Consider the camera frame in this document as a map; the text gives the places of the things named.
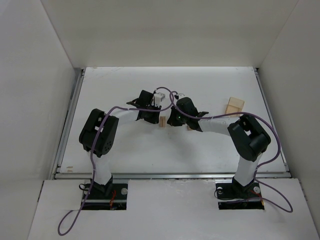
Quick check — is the wooden box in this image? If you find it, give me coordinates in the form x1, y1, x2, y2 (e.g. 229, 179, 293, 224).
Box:
225, 97, 245, 117

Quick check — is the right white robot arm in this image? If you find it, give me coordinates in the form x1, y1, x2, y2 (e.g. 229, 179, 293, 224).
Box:
167, 97, 271, 199

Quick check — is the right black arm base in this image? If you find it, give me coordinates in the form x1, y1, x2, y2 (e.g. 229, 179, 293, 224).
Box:
214, 179, 265, 210

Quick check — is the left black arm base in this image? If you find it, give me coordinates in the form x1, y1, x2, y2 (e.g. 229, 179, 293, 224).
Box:
79, 178, 129, 211

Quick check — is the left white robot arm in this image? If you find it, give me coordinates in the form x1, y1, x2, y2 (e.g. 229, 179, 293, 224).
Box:
79, 90, 165, 197

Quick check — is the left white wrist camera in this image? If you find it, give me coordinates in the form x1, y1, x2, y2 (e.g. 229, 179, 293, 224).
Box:
152, 92, 166, 108

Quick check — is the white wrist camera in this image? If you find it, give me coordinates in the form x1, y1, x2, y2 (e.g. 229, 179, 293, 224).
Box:
152, 92, 166, 108
174, 93, 185, 100

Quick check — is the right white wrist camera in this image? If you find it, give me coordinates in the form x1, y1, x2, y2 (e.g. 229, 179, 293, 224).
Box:
174, 93, 185, 100

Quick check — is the left aluminium side rail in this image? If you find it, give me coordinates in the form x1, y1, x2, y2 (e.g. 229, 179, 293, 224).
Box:
48, 67, 86, 180

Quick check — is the aluminium table edge rail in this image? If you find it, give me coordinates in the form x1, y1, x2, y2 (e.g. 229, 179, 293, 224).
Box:
253, 67, 290, 172

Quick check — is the front aluminium rail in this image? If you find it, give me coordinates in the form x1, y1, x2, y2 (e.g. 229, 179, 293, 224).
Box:
53, 171, 292, 180

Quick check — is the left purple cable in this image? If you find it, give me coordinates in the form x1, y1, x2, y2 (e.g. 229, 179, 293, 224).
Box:
57, 86, 176, 236

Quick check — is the purple cable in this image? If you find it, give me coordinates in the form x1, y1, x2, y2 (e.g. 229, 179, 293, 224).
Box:
169, 91, 294, 213
57, 86, 176, 236

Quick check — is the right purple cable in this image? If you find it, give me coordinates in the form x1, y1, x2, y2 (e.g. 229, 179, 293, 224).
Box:
169, 91, 294, 213

